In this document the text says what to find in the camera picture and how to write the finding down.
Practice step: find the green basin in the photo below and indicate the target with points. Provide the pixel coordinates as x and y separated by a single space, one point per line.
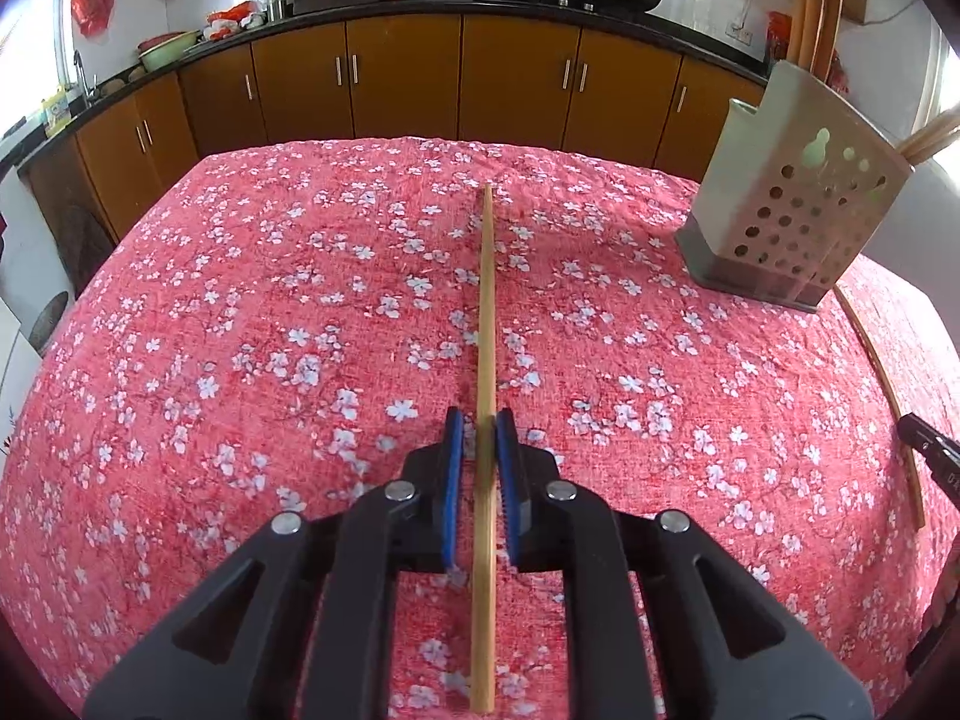
169 52

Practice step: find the window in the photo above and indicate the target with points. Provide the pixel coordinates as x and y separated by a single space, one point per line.
946 82

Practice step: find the red packaged goods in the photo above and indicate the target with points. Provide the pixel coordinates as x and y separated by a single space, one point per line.
778 45

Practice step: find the white appliance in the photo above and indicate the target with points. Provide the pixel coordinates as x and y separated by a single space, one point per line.
22 292

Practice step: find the brown wooden base cabinets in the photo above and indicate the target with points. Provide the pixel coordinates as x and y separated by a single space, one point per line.
405 82

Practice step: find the metal faucet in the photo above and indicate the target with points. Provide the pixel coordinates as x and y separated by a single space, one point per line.
77 75

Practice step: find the red hanging bag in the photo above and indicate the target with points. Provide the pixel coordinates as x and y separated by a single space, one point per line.
94 4

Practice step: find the white wall socket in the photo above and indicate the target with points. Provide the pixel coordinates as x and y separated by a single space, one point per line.
739 32

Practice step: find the bamboo chopstick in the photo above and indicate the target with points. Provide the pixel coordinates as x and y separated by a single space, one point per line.
834 7
934 131
486 315
885 382
819 7
930 150
804 7

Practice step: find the yellow box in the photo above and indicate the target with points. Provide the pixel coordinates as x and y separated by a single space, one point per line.
56 112

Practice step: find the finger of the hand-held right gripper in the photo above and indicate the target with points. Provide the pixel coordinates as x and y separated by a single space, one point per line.
937 457
930 649

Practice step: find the white perforated utensil holder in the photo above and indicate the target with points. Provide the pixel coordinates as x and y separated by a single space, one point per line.
750 165

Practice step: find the red floral tablecloth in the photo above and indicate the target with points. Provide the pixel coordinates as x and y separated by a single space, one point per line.
262 315

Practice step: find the red plastic bag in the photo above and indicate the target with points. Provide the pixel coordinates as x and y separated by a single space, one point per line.
236 13

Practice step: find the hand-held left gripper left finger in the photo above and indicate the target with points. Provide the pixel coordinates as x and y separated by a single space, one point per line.
452 495

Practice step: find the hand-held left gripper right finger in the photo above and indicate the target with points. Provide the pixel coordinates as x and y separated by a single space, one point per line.
506 495

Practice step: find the black countertop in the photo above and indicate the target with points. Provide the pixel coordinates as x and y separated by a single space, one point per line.
420 9

